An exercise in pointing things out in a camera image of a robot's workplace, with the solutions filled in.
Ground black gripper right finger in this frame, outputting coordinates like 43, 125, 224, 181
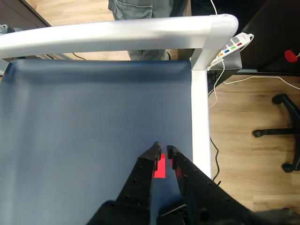
166, 145, 257, 225

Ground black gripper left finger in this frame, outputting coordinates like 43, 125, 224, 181
86, 141, 162, 225

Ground red cube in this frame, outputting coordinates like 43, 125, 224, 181
153, 153, 167, 179

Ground blue-grey table mat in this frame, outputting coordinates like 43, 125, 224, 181
0, 59, 195, 225

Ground black office chair base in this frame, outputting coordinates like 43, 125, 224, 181
252, 93, 300, 173

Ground white power strip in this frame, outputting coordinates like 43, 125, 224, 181
210, 32, 255, 68

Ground red round object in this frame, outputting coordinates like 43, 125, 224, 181
284, 49, 300, 63

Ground person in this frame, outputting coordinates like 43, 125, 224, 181
107, 0, 192, 61

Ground black desk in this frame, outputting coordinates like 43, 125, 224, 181
235, 0, 300, 77

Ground dark wooden furniture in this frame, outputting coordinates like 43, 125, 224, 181
0, 0, 52, 32

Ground black floor cable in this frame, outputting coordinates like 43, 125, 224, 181
210, 137, 222, 186

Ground white power cable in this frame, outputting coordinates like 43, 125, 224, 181
222, 75, 300, 90

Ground thin white cable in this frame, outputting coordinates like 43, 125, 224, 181
208, 0, 225, 109

